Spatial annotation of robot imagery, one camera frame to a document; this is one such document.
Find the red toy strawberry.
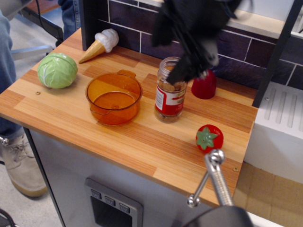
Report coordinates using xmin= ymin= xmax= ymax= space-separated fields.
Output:
xmin=196 ymin=124 xmax=224 ymax=154

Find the toy ice cream cone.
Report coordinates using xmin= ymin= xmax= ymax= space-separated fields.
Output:
xmin=79 ymin=29 xmax=119 ymax=64

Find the blue jeans leg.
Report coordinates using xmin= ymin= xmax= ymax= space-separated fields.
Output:
xmin=57 ymin=0 xmax=81 ymax=40
xmin=0 ymin=12 xmax=24 ymax=140

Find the beige suede shoe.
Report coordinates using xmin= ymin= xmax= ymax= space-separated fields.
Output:
xmin=1 ymin=134 xmax=47 ymax=198

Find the orange transparent plastic pot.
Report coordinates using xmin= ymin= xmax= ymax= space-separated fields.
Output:
xmin=86 ymin=70 xmax=143 ymax=125

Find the grey oven control panel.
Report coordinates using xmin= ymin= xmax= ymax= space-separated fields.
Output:
xmin=85 ymin=178 xmax=143 ymax=227

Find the clear almond jar red label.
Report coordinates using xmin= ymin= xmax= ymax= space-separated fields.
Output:
xmin=154 ymin=57 xmax=187 ymax=123

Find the green toy cabbage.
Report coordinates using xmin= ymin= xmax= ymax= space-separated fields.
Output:
xmin=37 ymin=52 xmax=78 ymax=89

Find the dark red dome cap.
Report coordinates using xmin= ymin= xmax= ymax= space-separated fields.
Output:
xmin=191 ymin=70 xmax=216 ymax=99

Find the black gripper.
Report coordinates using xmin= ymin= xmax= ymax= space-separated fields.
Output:
xmin=151 ymin=0 xmax=241 ymax=85

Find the black shelf post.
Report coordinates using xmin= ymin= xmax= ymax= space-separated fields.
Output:
xmin=252 ymin=0 xmax=303 ymax=108

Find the metal clamp screw handle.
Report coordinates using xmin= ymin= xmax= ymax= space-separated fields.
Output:
xmin=187 ymin=149 xmax=234 ymax=208

